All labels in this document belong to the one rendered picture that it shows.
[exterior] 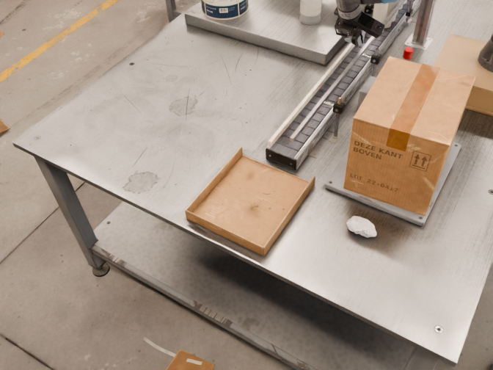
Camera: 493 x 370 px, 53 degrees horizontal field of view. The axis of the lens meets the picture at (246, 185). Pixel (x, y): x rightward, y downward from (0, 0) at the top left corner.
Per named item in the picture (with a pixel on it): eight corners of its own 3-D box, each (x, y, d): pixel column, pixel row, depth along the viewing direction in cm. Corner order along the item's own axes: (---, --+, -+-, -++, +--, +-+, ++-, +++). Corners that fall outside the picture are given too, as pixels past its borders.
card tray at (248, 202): (241, 155, 160) (240, 145, 157) (315, 184, 150) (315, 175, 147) (186, 219, 143) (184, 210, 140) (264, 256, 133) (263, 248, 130)
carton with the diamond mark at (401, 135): (375, 126, 163) (389, 55, 143) (450, 148, 154) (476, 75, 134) (342, 189, 145) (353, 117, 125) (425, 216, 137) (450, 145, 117)
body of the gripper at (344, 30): (345, 17, 177) (340, -3, 165) (367, 23, 173) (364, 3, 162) (336, 36, 176) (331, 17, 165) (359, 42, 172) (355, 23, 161)
